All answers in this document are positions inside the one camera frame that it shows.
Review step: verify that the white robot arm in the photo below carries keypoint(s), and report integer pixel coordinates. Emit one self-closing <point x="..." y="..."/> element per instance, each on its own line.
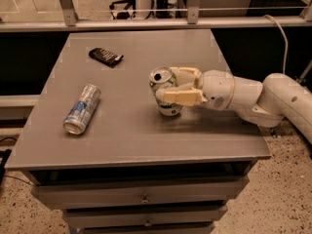
<point x="264" y="103"/>

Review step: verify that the silver blue energy drink can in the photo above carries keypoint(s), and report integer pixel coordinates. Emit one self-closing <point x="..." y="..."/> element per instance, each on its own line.
<point x="81" y="113"/>

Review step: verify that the top grey drawer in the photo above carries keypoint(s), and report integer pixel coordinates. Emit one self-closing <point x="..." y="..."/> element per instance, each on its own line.
<point x="140" y="193"/>

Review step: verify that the grey drawer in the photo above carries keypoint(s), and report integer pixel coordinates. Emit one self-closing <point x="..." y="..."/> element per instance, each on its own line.
<point x="145" y="217"/>
<point x="140" y="193"/>

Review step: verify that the green white 7up can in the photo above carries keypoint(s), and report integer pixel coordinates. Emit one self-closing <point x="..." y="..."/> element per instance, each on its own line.
<point x="162" y="78"/>

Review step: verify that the black snack bar wrapper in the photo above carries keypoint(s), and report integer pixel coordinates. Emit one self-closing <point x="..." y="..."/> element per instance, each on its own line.
<point x="105" y="57"/>

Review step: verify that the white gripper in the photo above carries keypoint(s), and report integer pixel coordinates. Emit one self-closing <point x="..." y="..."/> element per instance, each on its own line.
<point x="216" y="89"/>

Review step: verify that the black office chair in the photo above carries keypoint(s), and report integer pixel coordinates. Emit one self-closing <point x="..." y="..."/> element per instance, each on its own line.
<point x="123" y="0"/>

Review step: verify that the grey drawer cabinet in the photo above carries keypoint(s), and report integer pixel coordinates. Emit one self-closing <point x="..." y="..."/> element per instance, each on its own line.
<point x="127" y="138"/>

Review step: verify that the grey metal railing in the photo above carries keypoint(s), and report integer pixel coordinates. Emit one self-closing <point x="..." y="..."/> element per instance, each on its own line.
<point x="84" y="15"/>

